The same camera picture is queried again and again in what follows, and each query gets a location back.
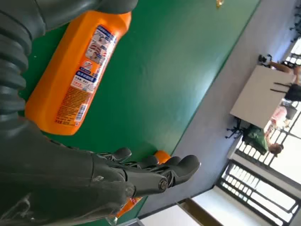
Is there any yellow bottle with clear cap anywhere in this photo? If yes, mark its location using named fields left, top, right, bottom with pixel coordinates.
left=106, top=150, right=172, bottom=226

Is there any person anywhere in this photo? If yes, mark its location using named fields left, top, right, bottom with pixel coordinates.
left=243, top=124, right=284, bottom=157
left=264, top=105, right=297, bottom=133
left=258, top=54, right=301, bottom=85

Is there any white background table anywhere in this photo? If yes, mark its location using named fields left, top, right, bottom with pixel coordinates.
left=229, top=65, right=296, bottom=129

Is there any green table mat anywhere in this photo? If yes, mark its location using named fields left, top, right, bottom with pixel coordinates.
left=18, top=0, right=262, bottom=226

